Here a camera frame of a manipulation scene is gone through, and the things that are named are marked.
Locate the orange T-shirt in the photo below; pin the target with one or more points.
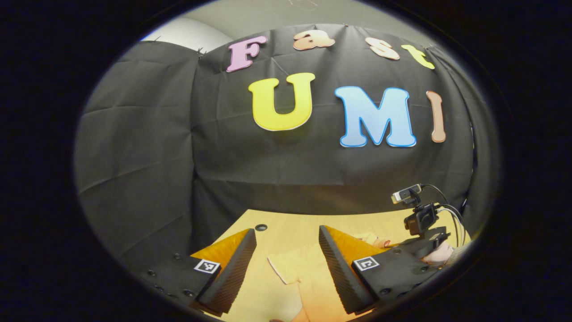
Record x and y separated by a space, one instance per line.
308 277

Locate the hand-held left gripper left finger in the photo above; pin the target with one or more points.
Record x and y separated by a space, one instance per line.
239 268

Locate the black backdrop cloth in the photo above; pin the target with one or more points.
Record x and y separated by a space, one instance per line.
290 170

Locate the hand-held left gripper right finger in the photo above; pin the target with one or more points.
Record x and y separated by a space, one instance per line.
337 273

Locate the black table grommet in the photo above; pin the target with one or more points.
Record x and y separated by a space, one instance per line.
261 227

